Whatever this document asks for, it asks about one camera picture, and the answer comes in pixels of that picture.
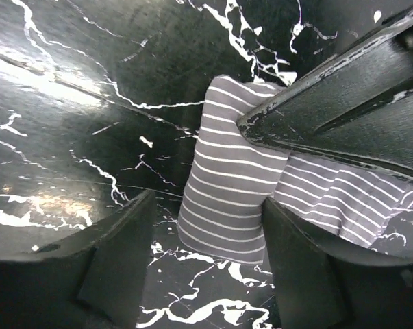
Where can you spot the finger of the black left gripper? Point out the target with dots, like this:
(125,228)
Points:
(355,108)

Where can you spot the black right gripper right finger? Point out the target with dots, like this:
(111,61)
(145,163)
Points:
(324,281)

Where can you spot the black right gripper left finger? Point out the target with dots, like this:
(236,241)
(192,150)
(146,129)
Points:
(93,278)

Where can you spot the grey white striped underwear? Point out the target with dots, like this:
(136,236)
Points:
(229,180)

